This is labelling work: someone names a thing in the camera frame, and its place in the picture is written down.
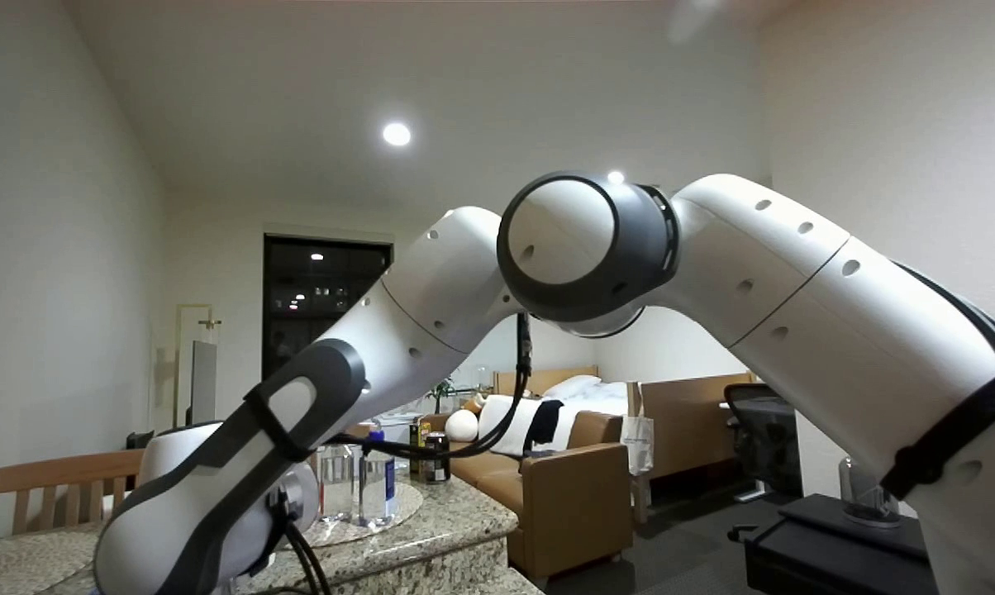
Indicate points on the dark window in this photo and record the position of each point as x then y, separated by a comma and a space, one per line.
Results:
318, 298

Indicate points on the clear glass cup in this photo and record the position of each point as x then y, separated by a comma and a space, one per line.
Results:
382, 483

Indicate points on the white pillow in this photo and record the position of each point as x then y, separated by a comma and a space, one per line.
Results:
504, 417
589, 390

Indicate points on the clear water bottle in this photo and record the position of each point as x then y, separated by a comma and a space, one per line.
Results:
356, 483
328, 483

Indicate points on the black box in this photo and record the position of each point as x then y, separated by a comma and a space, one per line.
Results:
838, 547

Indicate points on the dark jar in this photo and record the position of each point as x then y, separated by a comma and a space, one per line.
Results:
431, 453

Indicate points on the black office chair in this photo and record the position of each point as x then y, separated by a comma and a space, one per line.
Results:
764, 433

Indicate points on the brown sofa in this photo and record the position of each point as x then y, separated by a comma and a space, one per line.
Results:
568, 498

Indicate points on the black cushion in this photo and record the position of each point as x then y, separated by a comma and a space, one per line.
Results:
544, 425

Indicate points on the round ceiling light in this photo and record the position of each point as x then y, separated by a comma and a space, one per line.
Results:
397, 132

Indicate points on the white round lamp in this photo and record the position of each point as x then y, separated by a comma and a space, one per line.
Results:
460, 425

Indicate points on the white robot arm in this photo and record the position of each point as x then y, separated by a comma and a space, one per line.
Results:
794, 285

